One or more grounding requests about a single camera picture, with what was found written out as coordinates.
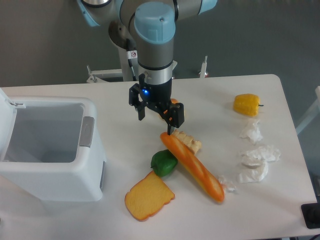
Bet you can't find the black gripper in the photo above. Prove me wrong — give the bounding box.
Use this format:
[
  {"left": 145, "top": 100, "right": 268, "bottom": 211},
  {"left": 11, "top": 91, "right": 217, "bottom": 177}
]
[{"left": 129, "top": 79, "right": 185, "bottom": 136}]

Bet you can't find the long orange baguette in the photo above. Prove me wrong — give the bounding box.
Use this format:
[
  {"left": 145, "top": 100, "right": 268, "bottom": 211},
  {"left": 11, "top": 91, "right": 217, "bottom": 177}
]
[{"left": 160, "top": 132, "right": 225, "bottom": 204}]

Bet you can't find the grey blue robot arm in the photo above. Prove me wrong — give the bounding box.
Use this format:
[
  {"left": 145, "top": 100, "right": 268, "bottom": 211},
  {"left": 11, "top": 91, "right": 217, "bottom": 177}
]
[{"left": 114, "top": 0, "right": 217, "bottom": 135}]

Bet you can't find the small orange bread roll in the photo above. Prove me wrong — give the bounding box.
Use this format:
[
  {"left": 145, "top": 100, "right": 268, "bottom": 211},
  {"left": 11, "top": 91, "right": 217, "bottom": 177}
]
[{"left": 163, "top": 98, "right": 186, "bottom": 121}]

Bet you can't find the green bell pepper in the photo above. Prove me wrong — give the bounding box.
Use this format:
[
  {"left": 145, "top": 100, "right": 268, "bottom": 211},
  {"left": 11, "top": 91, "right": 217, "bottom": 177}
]
[{"left": 150, "top": 149, "right": 178, "bottom": 177}]

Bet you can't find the orange toast slice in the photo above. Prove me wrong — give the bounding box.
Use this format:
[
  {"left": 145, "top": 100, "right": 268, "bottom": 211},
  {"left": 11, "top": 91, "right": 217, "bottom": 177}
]
[{"left": 124, "top": 170, "right": 175, "bottom": 222}]

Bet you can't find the yellow bell pepper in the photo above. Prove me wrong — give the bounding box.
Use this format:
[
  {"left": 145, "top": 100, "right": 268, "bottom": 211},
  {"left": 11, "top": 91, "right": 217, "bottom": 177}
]
[{"left": 233, "top": 93, "right": 264, "bottom": 117}]

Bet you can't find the upper crumpled white tissue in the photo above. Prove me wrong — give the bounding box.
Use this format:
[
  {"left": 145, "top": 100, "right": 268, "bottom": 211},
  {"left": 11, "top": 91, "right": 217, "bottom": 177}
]
[{"left": 239, "top": 118, "right": 263, "bottom": 145}]

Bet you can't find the small crumpled tissue piece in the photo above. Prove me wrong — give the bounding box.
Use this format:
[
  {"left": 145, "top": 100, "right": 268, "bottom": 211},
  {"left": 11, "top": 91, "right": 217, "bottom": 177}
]
[{"left": 218, "top": 175, "right": 237, "bottom": 193}]

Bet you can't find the large crumpled white tissue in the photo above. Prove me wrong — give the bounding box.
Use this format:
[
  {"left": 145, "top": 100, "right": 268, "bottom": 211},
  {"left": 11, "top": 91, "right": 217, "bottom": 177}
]
[{"left": 238, "top": 145, "right": 281, "bottom": 184}]

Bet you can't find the white plastic bin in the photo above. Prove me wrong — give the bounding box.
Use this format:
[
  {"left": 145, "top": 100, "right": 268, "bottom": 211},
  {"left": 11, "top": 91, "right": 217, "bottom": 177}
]
[{"left": 0, "top": 92, "right": 107, "bottom": 202}]

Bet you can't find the black device at edge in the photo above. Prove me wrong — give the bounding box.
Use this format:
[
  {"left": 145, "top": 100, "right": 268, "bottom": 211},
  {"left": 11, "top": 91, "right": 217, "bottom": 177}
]
[{"left": 301, "top": 202, "right": 320, "bottom": 229}]

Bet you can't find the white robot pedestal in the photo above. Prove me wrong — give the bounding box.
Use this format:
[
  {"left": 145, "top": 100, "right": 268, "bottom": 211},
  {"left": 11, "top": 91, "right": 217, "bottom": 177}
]
[{"left": 108, "top": 19, "right": 141, "bottom": 82}]

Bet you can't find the white metal base frame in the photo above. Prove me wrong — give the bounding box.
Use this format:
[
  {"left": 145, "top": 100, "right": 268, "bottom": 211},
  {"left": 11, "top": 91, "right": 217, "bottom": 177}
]
[{"left": 86, "top": 55, "right": 209, "bottom": 83}]

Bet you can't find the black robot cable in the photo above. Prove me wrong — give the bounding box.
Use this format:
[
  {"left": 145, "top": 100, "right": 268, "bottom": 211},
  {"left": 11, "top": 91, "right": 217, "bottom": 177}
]
[{"left": 126, "top": 38, "right": 138, "bottom": 82}]

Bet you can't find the white frame at right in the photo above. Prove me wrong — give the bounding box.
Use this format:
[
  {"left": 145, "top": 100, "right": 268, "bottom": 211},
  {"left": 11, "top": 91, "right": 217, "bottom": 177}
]
[{"left": 295, "top": 86, "right": 320, "bottom": 135}]

